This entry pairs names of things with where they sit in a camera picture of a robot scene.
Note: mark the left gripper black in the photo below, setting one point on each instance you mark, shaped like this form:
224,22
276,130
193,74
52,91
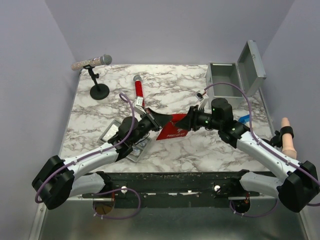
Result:
158,121

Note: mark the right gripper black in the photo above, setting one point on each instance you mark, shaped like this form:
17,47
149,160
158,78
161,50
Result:
191,120

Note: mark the red first aid pouch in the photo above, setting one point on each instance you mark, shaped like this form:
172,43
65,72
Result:
170,131

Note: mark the grey plastic divided tray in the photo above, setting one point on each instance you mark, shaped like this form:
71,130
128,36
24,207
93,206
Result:
136,143

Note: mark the white gauze pad bag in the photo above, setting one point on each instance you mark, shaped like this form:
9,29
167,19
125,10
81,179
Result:
110,131

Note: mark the grey metal medicine case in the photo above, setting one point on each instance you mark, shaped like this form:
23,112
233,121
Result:
247,73

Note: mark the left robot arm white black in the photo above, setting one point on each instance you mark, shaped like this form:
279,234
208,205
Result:
57,179

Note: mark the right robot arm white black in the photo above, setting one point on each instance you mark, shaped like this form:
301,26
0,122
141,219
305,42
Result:
294,183

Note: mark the red glitter microphone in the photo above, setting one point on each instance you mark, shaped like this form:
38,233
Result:
138,88

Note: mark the blue white small box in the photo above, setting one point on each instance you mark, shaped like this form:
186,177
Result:
244,119

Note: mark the black microphone stand left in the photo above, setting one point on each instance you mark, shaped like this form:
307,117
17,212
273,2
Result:
99,91

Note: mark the silver glitter microphone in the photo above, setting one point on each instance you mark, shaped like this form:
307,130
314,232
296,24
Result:
94,62

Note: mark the beige microphone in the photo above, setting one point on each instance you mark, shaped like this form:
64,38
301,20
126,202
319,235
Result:
287,135

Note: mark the black mounting rail base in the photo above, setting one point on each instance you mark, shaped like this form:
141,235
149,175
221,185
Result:
158,190

